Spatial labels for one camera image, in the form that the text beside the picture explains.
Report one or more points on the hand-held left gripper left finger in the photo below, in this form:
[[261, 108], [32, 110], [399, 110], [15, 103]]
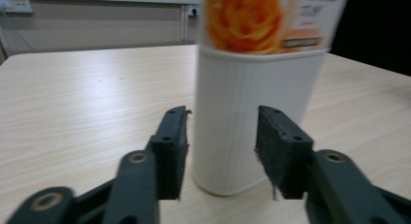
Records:
[[169, 153]]

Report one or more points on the white wall socket yellow label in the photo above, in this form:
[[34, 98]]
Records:
[[16, 5]]

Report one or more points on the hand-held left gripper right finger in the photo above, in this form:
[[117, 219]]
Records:
[[284, 159]]

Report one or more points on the white ribbed plastic basket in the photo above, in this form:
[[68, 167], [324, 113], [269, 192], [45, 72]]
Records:
[[232, 120]]

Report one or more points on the small white wall socket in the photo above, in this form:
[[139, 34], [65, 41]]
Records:
[[193, 10]]

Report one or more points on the white pump bottle orange label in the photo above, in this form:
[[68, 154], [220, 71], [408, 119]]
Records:
[[245, 20]]

